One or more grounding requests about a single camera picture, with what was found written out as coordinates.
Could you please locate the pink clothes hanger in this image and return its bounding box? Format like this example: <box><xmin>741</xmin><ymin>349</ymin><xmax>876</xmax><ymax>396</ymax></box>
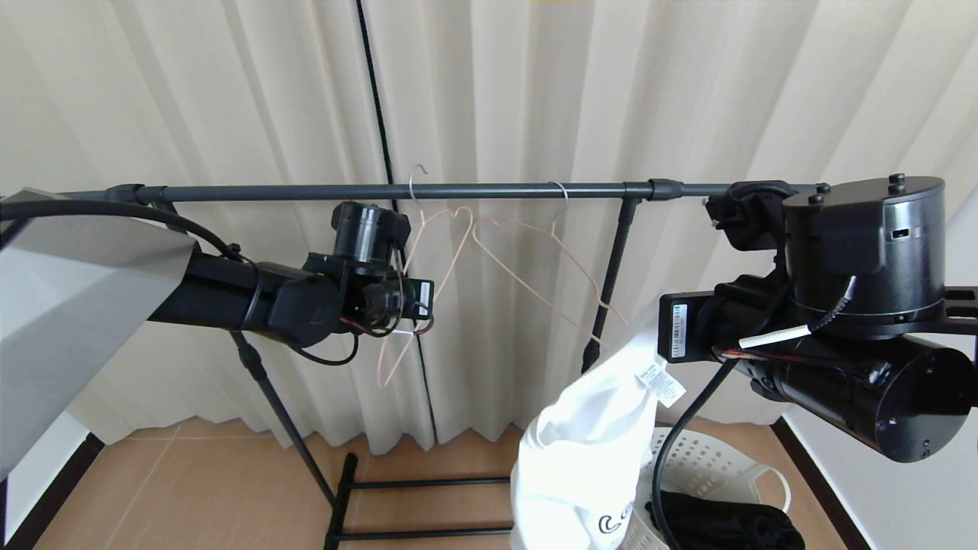
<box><xmin>471</xmin><ymin>182</ymin><xmax>631</xmax><ymax>348</ymax></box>
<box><xmin>376</xmin><ymin>164</ymin><xmax>476</xmax><ymax>389</ymax></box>

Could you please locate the black clothes rack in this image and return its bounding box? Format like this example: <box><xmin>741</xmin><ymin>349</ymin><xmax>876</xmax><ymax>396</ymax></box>
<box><xmin>46</xmin><ymin>180</ymin><xmax>830</xmax><ymax>550</ymax></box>

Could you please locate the black garment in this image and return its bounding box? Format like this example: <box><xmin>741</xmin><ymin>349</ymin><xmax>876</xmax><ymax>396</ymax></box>
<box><xmin>646</xmin><ymin>490</ymin><xmax>807</xmax><ymax>550</ymax></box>

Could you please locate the white printed t-shirt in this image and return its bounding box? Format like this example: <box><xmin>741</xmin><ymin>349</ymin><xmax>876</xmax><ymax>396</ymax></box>
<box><xmin>510</xmin><ymin>306</ymin><xmax>688</xmax><ymax>550</ymax></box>

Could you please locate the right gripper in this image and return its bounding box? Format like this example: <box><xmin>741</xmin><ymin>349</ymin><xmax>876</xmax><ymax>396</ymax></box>
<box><xmin>659</xmin><ymin>275</ymin><xmax>978</xmax><ymax>464</ymax></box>

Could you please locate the black cable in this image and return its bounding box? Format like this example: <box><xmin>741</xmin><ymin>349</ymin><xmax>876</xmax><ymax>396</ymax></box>
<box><xmin>651</xmin><ymin>355</ymin><xmax>742</xmax><ymax>550</ymax></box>
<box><xmin>0</xmin><ymin>200</ymin><xmax>239</xmax><ymax>260</ymax></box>

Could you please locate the beige curtain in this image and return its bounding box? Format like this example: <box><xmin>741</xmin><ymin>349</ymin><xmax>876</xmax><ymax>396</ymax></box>
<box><xmin>0</xmin><ymin>0</ymin><xmax>978</xmax><ymax>459</ymax></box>

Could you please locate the white laundry basket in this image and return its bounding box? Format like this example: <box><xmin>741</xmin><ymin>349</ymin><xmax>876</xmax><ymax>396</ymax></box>
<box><xmin>649</xmin><ymin>428</ymin><xmax>792</xmax><ymax>550</ymax></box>

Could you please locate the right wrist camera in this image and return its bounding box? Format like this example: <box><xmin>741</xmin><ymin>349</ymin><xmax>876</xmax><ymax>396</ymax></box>
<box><xmin>703</xmin><ymin>181</ymin><xmax>795</xmax><ymax>253</ymax></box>

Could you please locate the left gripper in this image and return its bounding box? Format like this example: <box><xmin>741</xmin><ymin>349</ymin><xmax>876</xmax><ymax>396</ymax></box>
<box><xmin>348</xmin><ymin>275</ymin><xmax>436</xmax><ymax>337</ymax></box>

